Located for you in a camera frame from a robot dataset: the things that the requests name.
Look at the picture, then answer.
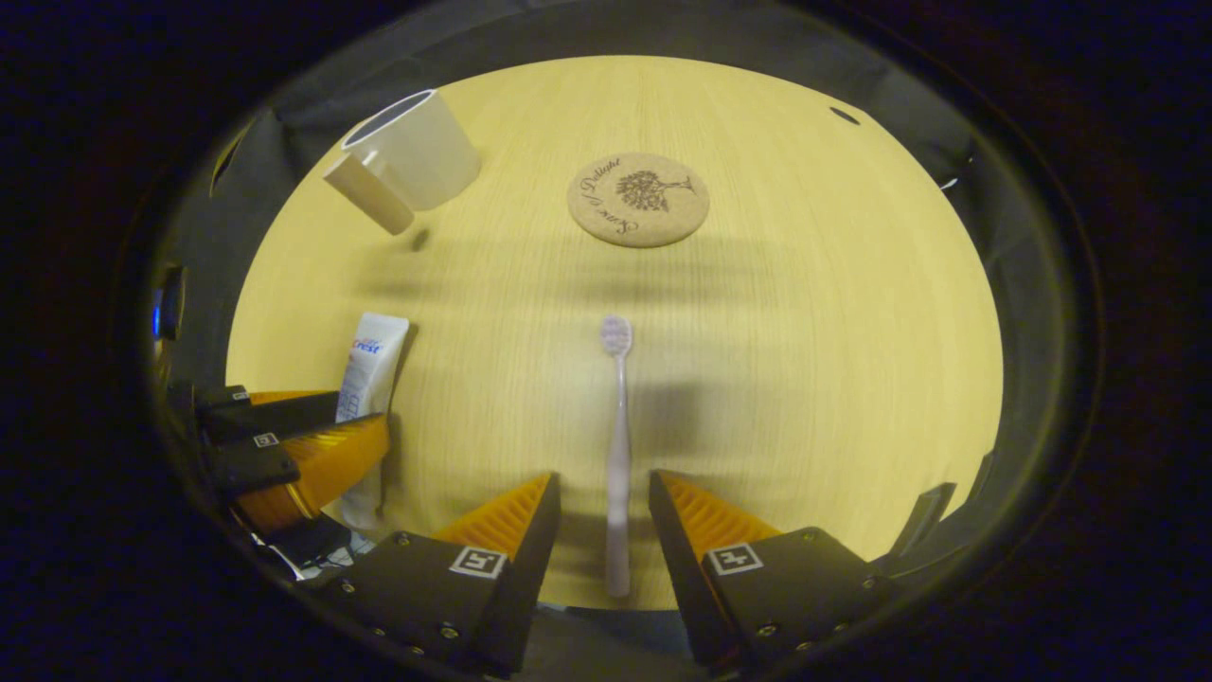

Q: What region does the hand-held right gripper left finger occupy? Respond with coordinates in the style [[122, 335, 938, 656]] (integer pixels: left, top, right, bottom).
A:
[[327, 472, 561, 675]]

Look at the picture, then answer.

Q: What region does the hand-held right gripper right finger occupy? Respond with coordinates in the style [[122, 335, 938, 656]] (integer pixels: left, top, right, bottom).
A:
[[649, 469, 896, 669]]

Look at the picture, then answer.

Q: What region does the white toothpaste tube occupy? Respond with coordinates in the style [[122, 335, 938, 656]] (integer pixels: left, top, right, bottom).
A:
[[333, 313, 411, 531]]

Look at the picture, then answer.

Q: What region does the pale pink toothbrush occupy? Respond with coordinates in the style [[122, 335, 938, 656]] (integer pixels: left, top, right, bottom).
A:
[[600, 314, 633, 598]]

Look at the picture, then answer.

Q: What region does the white cup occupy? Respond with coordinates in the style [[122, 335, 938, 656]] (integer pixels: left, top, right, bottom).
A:
[[322, 88, 482, 236]]

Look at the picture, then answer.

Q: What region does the round cork coaster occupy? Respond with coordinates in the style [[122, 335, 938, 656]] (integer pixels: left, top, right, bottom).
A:
[[566, 153, 709, 249]]

